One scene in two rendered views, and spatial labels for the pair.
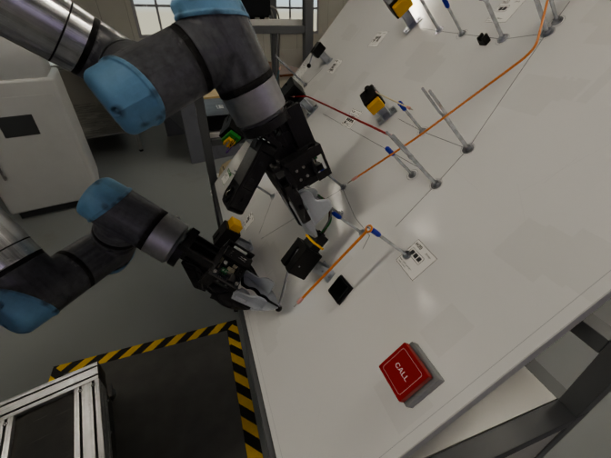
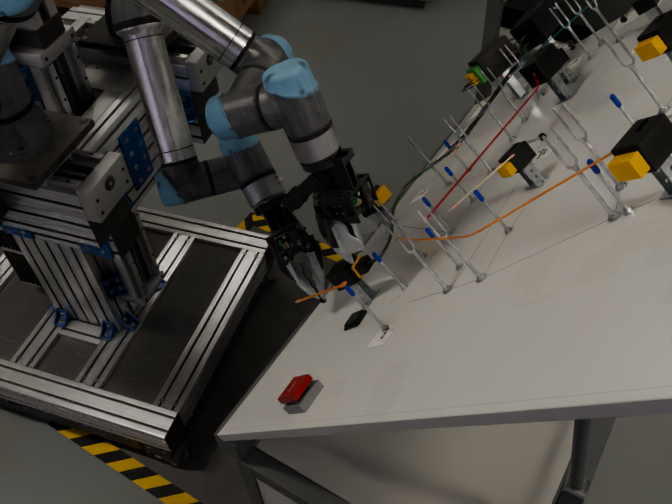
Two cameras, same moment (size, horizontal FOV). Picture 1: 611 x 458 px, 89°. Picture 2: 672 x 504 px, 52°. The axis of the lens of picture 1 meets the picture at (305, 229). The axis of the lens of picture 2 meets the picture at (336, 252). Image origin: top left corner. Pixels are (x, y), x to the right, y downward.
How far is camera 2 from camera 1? 89 cm
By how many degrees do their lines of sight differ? 42
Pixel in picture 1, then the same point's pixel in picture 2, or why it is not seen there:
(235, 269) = (291, 246)
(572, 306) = (354, 418)
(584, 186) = (436, 363)
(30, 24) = (207, 48)
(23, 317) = (165, 198)
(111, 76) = (212, 113)
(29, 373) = (231, 204)
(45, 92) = not seen: outside the picture
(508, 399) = not seen: outside the picture
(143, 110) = (224, 134)
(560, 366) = not seen: outside the picture
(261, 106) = (302, 155)
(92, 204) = (224, 145)
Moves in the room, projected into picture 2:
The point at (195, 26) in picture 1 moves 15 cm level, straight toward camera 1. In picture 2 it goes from (266, 97) to (200, 153)
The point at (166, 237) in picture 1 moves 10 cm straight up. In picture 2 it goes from (255, 194) to (248, 154)
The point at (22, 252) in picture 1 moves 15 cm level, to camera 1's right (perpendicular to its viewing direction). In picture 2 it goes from (181, 156) to (222, 195)
